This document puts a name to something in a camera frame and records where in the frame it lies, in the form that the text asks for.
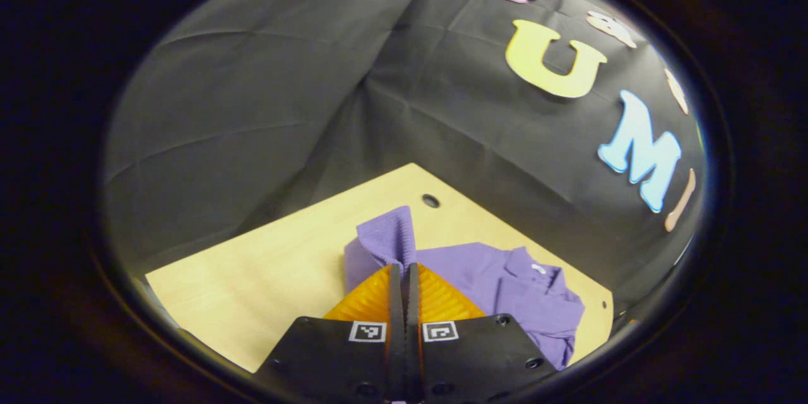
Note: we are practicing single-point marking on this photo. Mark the black backdrop cloth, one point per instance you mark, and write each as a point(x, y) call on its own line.
point(252, 107)

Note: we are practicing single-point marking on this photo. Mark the purple collared shirt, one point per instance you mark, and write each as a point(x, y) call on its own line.
point(505, 284)

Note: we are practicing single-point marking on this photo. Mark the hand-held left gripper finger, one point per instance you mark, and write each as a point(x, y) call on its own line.
point(411, 328)
point(396, 328)

